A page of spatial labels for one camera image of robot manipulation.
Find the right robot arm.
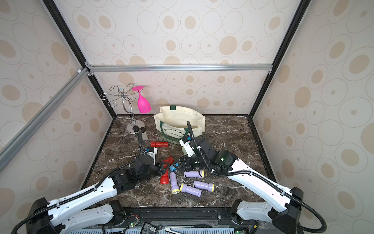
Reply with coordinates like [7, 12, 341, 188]
[178, 122, 327, 234]

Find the purple flashlight diagonal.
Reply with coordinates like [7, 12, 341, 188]
[169, 172, 180, 195]

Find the purple flashlight bottom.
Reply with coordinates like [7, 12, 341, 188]
[180, 183, 202, 197]

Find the horizontal aluminium rail back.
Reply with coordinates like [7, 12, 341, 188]
[88, 63, 273, 72]

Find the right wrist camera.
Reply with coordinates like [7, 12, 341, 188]
[179, 138, 195, 158]

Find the red flashlight bottom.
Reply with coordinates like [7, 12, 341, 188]
[160, 169, 169, 184]

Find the blue flashlight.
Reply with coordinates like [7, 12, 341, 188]
[169, 163, 178, 172]

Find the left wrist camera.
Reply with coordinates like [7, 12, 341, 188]
[145, 147, 158, 162]

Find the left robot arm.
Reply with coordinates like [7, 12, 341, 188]
[11, 146, 164, 234]

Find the aluminium rail left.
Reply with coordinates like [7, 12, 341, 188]
[1, 68, 89, 171]

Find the chrome wine glass rack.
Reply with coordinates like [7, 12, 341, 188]
[99, 83, 145, 135]

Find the cream canvas tote bag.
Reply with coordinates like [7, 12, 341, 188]
[153, 105, 206, 144]

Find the red flashlight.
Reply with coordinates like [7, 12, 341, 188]
[151, 141, 169, 148]
[160, 169, 169, 184]
[163, 157, 174, 165]

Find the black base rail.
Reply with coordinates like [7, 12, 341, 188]
[52, 207, 304, 234]

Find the pink plastic wine glass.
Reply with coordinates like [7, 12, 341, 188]
[132, 86, 152, 114]

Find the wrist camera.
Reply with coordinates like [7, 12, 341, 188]
[179, 138, 195, 158]
[145, 147, 158, 162]

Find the left green flashlight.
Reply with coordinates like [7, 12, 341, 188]
[182, 147, 188, 155]

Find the purple flashlight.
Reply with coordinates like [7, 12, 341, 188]
[193, 181, 215, 192]
[180, 183, 202, 197]
[184, 170, 205, 178]

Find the purple flashlight upper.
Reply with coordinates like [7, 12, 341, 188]
[184, 170, 205, 178]

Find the purple flashlight right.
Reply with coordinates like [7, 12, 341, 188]
[193, 181, 215, 192]

